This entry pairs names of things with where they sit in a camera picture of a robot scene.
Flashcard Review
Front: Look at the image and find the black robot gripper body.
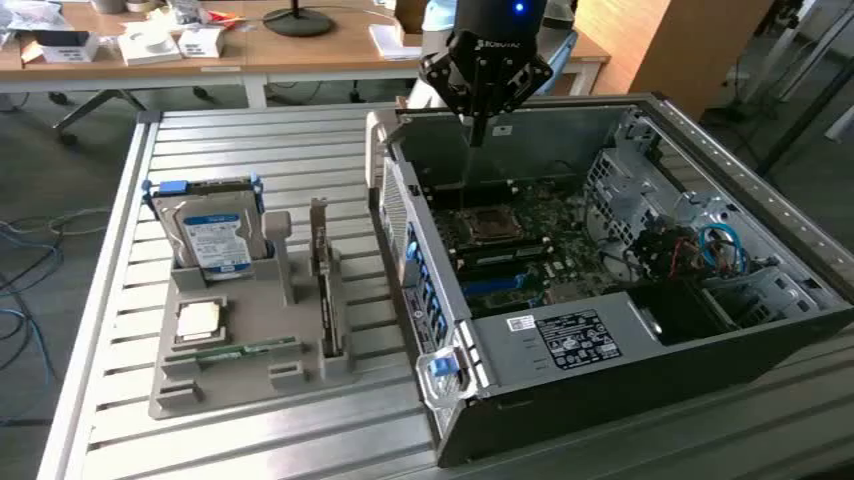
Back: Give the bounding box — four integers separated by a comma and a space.
443, 0, 546, 117

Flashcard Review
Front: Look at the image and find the graphics card with silver bracket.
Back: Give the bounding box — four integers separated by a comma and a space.
309, 196, 350, 359

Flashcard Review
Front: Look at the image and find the white paper stack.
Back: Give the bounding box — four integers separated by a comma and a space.
367, 23, 425, 62

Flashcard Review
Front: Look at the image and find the wooden cabinet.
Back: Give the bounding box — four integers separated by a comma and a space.
571, 0, 780, 121

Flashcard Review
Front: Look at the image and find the wooden desk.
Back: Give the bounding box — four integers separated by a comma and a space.
0, 0, 613, 109

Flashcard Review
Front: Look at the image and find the black round monitor stand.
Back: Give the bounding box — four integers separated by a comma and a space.
262, 0, 335, 38

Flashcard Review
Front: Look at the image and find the perforated metal drive cage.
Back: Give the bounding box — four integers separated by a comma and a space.
583, 107, 679, 244

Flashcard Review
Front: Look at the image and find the metal CPU socket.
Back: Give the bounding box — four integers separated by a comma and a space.
459, 206, 526, 242

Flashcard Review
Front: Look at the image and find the small white box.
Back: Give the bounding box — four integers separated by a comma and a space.
176, 27, 227, 59

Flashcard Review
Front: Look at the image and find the blue expansion slot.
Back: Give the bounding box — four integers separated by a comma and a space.
462, 275, 533, 297

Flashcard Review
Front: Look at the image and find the flat white box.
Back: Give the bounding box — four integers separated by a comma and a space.
116, 28, 184, 68

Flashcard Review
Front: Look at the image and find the hard disk with blue caddy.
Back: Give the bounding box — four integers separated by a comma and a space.
142, 172, 266, 281

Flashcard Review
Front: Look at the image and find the grey parts rack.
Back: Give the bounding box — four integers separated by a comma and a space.
146, 209, 362, 420

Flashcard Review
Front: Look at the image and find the grey power supply unit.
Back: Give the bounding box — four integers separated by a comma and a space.
470, 292, 666, 397

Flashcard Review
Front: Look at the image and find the white box with black lid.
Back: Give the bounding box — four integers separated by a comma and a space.
36, 30, 102, 65

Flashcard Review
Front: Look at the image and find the metal disk bay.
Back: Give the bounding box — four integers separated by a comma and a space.
699, 264, 826, 332

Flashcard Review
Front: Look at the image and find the blue case latch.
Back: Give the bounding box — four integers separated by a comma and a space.
426, 355, 461, 380

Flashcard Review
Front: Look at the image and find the silver CPU chip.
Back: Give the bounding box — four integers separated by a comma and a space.
174, 301, 224, 342

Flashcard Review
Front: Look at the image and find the green loose RAM stick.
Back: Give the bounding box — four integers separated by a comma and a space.
192, 337, 299, 362

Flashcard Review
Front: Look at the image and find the open black PC case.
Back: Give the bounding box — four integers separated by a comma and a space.
363, 91, 854, 469

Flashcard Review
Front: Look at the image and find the red and black wire bundle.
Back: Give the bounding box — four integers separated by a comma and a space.
630, 225, 709, 280

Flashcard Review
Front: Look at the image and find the blue disk wire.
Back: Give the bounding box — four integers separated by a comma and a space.
695, 222, 750, 279

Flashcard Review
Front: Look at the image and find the grey floor cable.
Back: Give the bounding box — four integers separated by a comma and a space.
0, 207, 112, 237

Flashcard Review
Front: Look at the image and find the blue floor cable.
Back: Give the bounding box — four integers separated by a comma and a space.
0, 219, 66, 429

